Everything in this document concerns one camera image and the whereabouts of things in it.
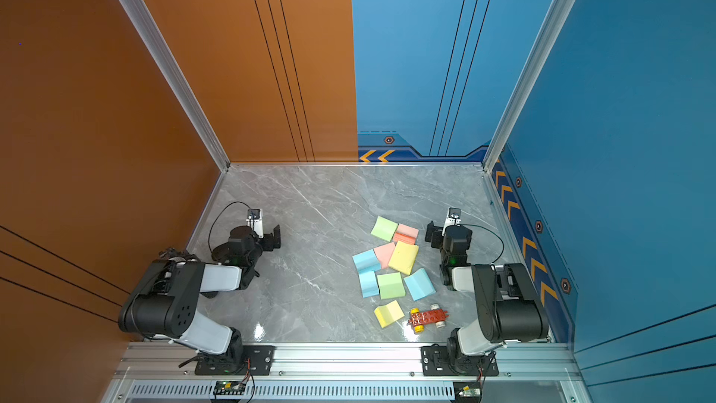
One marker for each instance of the circuit board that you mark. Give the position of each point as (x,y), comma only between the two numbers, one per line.
(467,392)
(234,389)

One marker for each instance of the green memo pad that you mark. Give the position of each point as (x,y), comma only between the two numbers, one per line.
(391,286)
(384,229)

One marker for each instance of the right circuit board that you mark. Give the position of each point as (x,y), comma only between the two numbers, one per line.
(467,392)

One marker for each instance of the left circuit board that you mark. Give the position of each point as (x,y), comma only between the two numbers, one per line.
(234,389)

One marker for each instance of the blue memo pad right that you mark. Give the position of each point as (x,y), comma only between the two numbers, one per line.
(419,285)

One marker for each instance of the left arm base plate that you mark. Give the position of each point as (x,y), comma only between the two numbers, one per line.
(255,359)

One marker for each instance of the yellow memo pad front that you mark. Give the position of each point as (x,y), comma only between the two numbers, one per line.
(389,313)

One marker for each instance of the pink fanned memo pad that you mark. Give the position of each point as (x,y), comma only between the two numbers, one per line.
(406,234)

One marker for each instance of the red toy car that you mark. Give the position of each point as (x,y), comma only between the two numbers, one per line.
(435,315)

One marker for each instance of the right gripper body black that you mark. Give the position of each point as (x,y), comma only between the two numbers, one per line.
(437,240)

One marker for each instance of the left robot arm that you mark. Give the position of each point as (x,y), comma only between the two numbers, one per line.
(166,303)

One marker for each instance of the aluminium front rail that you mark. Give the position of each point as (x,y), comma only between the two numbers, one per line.
(348,372)

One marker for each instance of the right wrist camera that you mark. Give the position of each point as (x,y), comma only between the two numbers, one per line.
(453,217)

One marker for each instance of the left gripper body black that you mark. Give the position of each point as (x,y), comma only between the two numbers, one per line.
(267,243)

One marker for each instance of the blue memo pad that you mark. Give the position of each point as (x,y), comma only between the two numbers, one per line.
(369,284)
(367,262)
(419,285)

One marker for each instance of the pink flat memo pad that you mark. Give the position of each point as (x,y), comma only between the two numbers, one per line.
(383,254)

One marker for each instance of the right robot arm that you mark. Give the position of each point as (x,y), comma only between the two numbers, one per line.
(508,307)

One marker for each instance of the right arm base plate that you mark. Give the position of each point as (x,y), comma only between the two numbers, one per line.
(438,360)

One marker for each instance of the yellow memo pad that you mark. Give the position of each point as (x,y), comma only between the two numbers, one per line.
(404,257)
(389,313)

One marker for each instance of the blue memo pad upper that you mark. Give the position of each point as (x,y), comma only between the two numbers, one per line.
(367,262)

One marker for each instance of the blue memo pad lower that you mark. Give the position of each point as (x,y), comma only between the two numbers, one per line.
(369,284)

